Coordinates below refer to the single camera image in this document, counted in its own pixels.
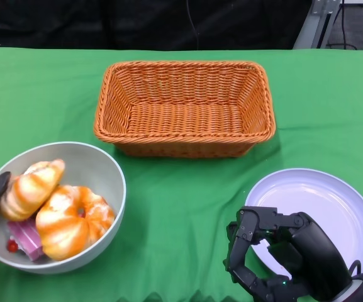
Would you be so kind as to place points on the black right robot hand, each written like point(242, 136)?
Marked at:
point(313, 251)

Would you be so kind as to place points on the black cloth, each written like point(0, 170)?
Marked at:
point(74, 22)

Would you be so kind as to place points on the grey round bowl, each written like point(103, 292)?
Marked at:
point(96, 163)

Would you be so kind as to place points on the white round plate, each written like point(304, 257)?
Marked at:
point(326, 201)

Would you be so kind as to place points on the green tablecloth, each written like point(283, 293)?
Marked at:
point(181, 204)

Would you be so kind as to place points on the grey aluminium frame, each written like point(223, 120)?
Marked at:
point(308, 25)

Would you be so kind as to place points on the orange wicker basket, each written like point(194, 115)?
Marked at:
point(184, 119)

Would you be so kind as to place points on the pink cake slice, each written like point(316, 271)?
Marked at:
point(27, 236)

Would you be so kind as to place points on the long striped orange bread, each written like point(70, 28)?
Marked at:
point(30, 192)

